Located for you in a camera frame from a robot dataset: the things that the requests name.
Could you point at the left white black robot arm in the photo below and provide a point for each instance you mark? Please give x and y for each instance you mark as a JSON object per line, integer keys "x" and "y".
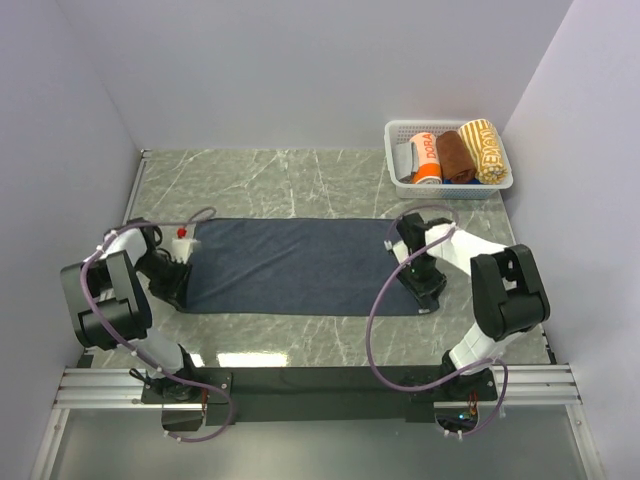
{"x": 108, "y": 306}

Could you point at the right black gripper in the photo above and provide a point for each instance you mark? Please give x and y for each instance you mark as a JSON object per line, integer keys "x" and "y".
{"x": 420, "y": 287}

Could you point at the orange white rolled towel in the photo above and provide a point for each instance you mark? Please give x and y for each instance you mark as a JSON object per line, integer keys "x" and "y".
{"x": 426, "y": 167}

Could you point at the yellow striped rolled towel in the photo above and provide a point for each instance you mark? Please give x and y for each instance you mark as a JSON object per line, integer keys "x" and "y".
{"x": 483, "y": 143}

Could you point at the grey folded towel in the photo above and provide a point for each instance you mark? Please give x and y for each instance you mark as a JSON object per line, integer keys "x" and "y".
{"x": 405, "y": 165}

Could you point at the blue towel in basket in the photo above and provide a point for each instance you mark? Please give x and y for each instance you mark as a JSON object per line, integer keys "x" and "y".
{"x": 474, "y": 183}

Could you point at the brown rolled towel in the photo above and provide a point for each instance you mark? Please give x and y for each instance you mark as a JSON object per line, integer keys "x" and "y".
{"x": 456, "y": 162}

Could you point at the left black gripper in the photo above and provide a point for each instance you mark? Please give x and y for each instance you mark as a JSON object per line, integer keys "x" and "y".
{"x": 175, "y": 289}

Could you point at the white plastic basket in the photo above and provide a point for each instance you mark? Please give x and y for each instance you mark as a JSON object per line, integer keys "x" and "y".
{"x": 400, "y": 131}

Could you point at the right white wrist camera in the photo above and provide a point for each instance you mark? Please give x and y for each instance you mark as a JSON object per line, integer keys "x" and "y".
{"x": 398, "y": 250}

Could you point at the dark blue towel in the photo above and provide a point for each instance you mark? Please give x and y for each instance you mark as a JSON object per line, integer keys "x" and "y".
{"x": 299, "y": 266}

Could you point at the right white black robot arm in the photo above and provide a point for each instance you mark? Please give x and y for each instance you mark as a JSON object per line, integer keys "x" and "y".
{"x": 507, "y": 292}

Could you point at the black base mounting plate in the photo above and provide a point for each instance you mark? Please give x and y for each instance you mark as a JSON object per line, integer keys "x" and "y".
{"x": 280, "y": 394}

